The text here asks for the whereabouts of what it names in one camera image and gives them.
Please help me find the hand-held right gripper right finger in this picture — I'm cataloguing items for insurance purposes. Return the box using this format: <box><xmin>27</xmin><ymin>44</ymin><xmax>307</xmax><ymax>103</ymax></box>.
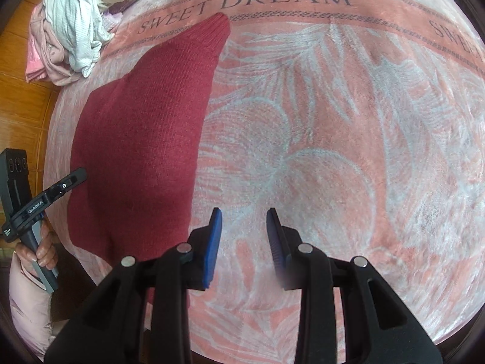
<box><xmin>266</xmin><ymin>208</ymin><xmax>444</xmax><ymax>364</ymax></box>

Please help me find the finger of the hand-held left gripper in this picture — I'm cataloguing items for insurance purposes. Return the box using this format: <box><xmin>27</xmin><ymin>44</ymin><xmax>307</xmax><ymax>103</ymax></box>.
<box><xmin>42</xmin><ymin>167</ymin><xmax>88</xmax><ymax>202</ymax></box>

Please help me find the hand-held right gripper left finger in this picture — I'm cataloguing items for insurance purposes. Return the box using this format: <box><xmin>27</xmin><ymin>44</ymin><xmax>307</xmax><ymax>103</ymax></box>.
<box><xmin>45</xmin><ymin>208</ymin><xmax>223</xmax><ymax>364</ymax></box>

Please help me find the dark red knit sweater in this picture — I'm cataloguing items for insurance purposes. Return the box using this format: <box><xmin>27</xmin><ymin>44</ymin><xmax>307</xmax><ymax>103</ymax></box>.
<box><xmin>65</xmin><ymin>12</ymin><xmax>232</xmax><ymax>304</ymax></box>

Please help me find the person's left forearm pink sleeve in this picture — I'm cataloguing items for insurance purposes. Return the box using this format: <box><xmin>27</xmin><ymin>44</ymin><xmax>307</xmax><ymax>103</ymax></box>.
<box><xmin>8</xmin><ymin>252</ymin><xmax>57</xmax><ymax>351</ymax></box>

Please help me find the person's left hand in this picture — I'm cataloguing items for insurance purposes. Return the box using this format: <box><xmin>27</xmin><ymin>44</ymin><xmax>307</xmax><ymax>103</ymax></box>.
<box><xmin>14</xmin><ymin>221</ymin><xmax>58</xmax><ymax>275</ymax></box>

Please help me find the pink printed blanket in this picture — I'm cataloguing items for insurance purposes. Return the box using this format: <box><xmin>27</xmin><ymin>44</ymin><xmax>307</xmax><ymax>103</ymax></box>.
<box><xmin>41</xmin><ymin>0</ymin><xmax>485</xmax><ymax>361</ymax></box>

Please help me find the light pink garment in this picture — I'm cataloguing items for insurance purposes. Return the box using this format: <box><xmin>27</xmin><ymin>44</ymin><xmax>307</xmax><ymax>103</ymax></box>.
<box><xmin>25</xmin><ymin>3</ymin><xmax>116</xmax><ymax>87</ymax></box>

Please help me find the white striped garment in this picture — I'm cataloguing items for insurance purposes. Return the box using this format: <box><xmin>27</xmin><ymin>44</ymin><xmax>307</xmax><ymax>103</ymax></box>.
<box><xmin>41</xmin><ymin>0</ymin><xmax>142</xmax><ymax>79</ymax></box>

